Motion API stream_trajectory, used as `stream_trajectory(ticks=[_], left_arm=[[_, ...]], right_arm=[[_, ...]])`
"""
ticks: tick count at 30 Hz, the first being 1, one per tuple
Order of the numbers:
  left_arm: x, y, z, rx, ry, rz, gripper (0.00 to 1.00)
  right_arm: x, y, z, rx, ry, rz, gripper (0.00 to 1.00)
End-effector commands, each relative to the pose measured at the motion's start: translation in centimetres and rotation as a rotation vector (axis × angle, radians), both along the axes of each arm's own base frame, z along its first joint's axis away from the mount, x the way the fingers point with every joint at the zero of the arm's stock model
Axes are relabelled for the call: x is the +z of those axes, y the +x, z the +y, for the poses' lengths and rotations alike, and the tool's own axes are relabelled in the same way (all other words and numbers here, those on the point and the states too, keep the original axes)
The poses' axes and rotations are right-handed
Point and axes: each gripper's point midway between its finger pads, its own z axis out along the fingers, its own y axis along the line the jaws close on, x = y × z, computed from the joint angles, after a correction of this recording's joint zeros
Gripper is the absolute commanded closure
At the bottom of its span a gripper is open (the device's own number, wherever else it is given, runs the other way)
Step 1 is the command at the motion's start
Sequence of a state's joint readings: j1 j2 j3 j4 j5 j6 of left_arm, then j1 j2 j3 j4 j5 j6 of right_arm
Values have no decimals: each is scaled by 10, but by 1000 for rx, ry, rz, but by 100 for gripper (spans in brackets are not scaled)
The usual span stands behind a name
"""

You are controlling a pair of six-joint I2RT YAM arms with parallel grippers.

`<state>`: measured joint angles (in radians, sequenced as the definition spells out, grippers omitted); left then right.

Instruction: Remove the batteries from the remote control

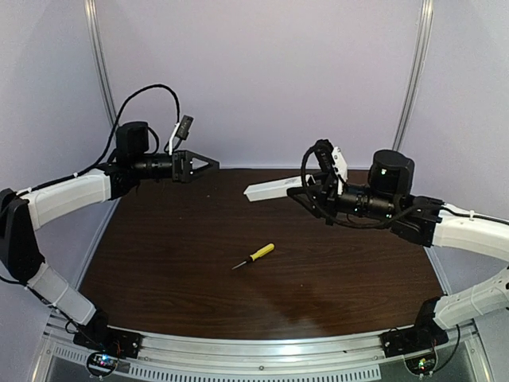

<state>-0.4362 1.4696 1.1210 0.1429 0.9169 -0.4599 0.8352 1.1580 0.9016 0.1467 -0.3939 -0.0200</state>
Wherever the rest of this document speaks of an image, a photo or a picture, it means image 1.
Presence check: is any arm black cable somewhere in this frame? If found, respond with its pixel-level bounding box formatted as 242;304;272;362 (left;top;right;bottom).
15;83;182;196
300;141;509;230

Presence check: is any yellow handled screwdriver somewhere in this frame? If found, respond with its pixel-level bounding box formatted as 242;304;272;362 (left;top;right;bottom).
232;244;275;270

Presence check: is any aluminium right corner post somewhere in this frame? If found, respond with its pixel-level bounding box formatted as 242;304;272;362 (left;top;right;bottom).
392;0;434;151

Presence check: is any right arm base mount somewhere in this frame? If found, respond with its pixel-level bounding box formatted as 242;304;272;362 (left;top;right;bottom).
379;324;449;358

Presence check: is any aluminium corner post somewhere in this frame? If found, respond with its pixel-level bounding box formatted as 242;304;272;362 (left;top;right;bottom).
392;0;434;151
84;0;116;125

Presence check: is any white slotted front rail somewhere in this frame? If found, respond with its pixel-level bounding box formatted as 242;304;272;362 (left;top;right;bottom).
41;324;484;382

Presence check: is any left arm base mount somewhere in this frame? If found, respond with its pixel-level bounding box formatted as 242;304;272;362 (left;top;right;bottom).
72;327;142;359

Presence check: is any aluminium left corner post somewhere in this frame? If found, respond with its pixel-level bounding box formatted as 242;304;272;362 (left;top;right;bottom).
84;0;116;125

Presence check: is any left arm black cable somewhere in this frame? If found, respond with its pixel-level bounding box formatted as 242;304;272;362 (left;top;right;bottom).
15;83;182;196

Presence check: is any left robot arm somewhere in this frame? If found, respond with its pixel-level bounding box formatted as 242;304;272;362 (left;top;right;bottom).
1;116;220;346

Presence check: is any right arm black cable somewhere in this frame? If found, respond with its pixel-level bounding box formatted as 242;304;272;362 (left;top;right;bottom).
300;141;509;230

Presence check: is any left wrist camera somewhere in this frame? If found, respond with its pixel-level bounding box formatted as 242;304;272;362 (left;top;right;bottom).
164;115;194;156

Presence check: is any white remote control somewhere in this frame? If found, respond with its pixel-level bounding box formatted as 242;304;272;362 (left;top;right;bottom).
243;176;302;202

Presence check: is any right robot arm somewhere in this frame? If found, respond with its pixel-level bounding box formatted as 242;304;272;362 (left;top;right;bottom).
286;141;508;332

